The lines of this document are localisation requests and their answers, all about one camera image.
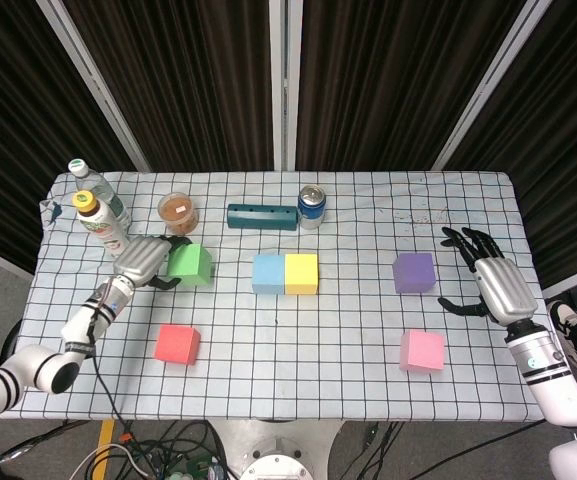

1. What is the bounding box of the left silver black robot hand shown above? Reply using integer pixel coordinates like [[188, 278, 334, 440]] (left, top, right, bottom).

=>
[[112, 233, 194, 292]]

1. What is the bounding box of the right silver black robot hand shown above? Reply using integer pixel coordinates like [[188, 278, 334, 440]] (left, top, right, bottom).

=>
[[437, 225, 540, 330]]

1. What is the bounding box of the green foam cube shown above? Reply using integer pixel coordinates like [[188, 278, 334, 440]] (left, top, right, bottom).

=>
[[166, 243, 214, 287]]

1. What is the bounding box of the red foam cube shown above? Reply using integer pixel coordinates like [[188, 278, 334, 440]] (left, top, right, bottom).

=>
[[153, 323, 203, 366]]

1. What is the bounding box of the purple foam cube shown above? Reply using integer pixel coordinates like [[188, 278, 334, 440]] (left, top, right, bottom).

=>
[[392, 252, 438, 295]]

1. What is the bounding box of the light blue foam cube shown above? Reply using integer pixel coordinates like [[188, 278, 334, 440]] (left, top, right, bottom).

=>
[[251, 253, 287, 295]]

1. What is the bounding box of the yellow foam cube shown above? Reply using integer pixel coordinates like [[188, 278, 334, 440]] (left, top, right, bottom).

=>
[[284, 253, 320, 296]]

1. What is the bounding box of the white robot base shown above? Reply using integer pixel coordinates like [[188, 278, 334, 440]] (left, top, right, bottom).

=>
[[207, 418, 349, 480]]

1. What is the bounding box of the pink foam cube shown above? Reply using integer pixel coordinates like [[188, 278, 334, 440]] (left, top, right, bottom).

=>
[[399, 328, 447, 373]]

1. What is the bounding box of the yellow-capped drink bottle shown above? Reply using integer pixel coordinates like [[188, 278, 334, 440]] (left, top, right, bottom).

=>
[[71, 190, 136, 263]]

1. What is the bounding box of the clear jar of rubber bands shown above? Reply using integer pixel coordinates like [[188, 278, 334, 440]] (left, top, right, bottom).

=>
[[156, 191, 200, 236]]

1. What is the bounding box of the white black sneaker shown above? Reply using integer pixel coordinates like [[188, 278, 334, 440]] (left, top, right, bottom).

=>
[[546, 299, 577, 370]]

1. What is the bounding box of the clear water bottle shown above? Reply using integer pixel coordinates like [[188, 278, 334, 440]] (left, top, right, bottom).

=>
[[67, 158, 133, 236]]

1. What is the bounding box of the teal oblong plastic case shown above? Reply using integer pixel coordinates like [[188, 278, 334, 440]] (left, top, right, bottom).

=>
[[226, 202, 300, 234]]

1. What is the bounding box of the black round stool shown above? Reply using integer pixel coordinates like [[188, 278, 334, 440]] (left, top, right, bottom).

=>
[[0, 319, 23, 370]]

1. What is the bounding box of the dark brown curtain panel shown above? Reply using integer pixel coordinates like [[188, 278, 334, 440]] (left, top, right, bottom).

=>
[[295, 0, 527, 172], [442, 0, 577, 291], [62, 0, 275, 172], [0, 0, 139, 274]]

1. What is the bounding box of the white black grid tablecloth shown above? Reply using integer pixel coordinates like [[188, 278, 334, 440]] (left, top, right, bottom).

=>
[[0, 171, 554, 424]]

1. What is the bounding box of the blue soda can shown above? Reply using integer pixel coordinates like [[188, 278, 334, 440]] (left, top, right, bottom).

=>
[[296, 184, 328, 231]]

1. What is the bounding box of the chrome chair leg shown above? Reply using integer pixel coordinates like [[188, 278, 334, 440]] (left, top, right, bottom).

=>
[[0, 422, 89, 464]]

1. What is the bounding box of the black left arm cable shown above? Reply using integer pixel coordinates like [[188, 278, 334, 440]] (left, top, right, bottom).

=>
[[86, 279, 137, 436]]

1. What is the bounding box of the black floor cable tangle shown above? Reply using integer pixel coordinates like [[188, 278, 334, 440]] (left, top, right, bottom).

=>
[[117, 419, 232, 480]]

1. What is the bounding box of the white partition frame post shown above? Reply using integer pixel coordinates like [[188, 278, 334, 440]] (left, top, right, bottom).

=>
[[267, 0, 304, 171], [430, 0, 554, 171], [35, 0, 152, 173]]

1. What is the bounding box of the white floor cable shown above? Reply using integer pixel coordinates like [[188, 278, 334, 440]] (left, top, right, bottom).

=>
[[70, 442, 144, 480]]

